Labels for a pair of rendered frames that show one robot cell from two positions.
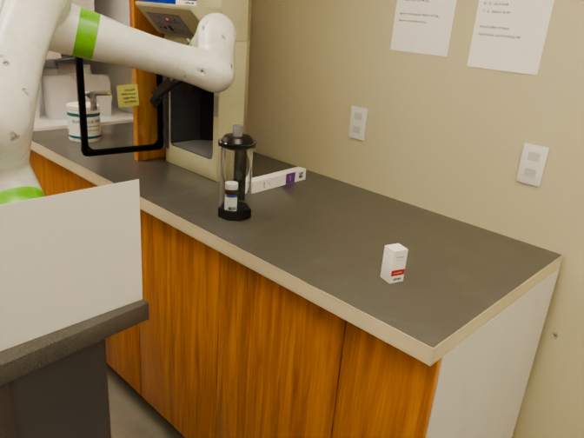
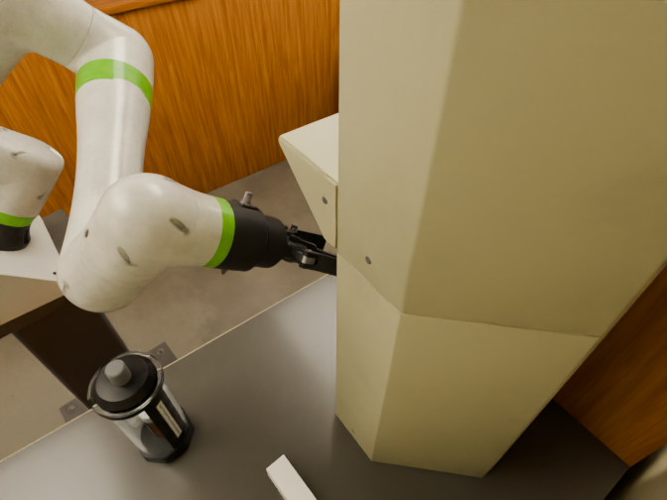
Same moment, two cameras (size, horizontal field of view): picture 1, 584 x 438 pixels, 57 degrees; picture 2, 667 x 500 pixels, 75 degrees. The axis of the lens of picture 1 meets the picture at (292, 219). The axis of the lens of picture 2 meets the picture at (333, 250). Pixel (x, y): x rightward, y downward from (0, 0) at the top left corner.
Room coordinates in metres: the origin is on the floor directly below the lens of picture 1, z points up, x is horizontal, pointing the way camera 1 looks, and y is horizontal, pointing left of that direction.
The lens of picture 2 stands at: (1.86, -0.07, 1.78)
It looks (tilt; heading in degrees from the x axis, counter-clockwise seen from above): 47 degrees down; 100
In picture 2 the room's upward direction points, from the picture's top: straight up
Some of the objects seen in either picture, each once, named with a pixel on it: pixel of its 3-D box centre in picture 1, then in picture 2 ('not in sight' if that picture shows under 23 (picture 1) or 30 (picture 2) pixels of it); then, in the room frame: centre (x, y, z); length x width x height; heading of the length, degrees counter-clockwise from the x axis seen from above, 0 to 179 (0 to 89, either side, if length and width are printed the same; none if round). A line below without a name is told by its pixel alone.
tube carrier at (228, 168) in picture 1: (235, 176); (147, 410); (1.49, 0.17, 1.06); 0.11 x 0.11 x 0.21
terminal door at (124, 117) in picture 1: (122, 97); not in sight; (1.90, 0.63, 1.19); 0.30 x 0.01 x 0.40; 130
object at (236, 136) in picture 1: (237, 136); (122, 378); (1.49, 0.17, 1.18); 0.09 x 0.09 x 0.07
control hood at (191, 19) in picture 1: (176, 20); (407, 147); (1.86, 0.43, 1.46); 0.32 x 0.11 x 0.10; 47
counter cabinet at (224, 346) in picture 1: (229, 300); not in sight; (1.83, 0.22, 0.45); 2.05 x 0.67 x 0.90; 47
